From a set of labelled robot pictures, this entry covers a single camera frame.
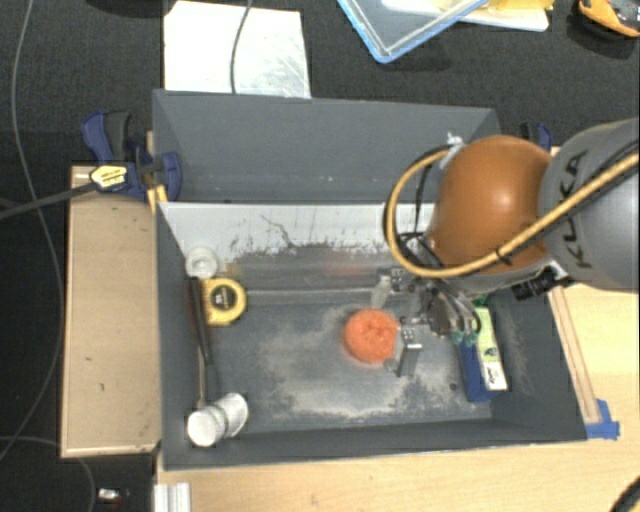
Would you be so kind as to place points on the blue and white box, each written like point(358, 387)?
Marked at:
point(487, 357)

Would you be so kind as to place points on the orange ball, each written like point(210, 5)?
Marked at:
point(370, 336)

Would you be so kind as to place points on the grey metal bin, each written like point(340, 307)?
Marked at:
point(310, 390)

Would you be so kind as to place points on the yellow tape measure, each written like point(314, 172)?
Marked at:
point(224, 300)

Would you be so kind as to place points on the white plastic bottle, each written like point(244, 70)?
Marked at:
point(215, 420)

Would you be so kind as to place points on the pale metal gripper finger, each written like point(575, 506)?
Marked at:
point(382, 292)
point(409, 357)

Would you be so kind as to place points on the black long tool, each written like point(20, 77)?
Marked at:
point(204, 340)

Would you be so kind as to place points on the black cylinder on white bracket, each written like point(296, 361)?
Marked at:
point(537, 285)

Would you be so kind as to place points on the pale wood board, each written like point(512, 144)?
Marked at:
point(110, 320)

